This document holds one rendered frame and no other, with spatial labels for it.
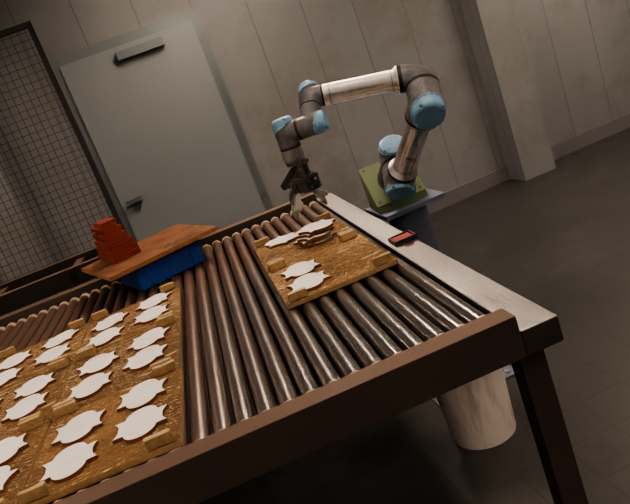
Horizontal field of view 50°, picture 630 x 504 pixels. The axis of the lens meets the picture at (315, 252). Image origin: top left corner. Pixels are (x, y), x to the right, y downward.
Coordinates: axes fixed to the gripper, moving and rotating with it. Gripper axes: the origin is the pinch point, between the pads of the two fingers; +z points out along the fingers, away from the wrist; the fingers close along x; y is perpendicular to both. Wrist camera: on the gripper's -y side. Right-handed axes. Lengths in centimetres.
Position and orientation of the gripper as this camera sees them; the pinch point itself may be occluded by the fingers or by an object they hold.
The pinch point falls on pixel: (311, 212)
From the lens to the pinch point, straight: 244.7
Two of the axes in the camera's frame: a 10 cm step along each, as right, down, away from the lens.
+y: 6.1, 0.0, -7.9
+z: 3.4, 9.0, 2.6
